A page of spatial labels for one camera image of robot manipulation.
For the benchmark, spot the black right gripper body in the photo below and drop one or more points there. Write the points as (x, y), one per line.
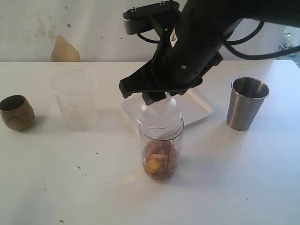
(184, 54)

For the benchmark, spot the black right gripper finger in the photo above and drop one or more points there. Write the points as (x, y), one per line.
(152, 97)
(139, 82)

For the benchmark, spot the clear dome shaker lid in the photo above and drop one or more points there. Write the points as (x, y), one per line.
(159, 116)

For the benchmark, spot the clear plastic shaker cup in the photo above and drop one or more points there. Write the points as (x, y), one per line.
(175, 136)

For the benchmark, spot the brown contents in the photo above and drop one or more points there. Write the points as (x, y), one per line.
(160, 160)

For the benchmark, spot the stainless steel cup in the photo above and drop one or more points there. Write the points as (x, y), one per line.
(247, 96)

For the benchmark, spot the brown wooden cup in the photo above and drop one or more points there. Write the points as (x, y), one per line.
(17, 113)

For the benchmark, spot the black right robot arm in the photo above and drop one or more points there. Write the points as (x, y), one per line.
(240, 20)

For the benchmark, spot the white rectangular tray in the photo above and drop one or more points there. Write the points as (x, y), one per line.
(192, 106)

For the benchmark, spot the translucent white plastic cup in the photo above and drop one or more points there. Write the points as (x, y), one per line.
(75, 98)

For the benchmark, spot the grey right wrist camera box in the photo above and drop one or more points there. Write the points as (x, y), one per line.
(142, 19)

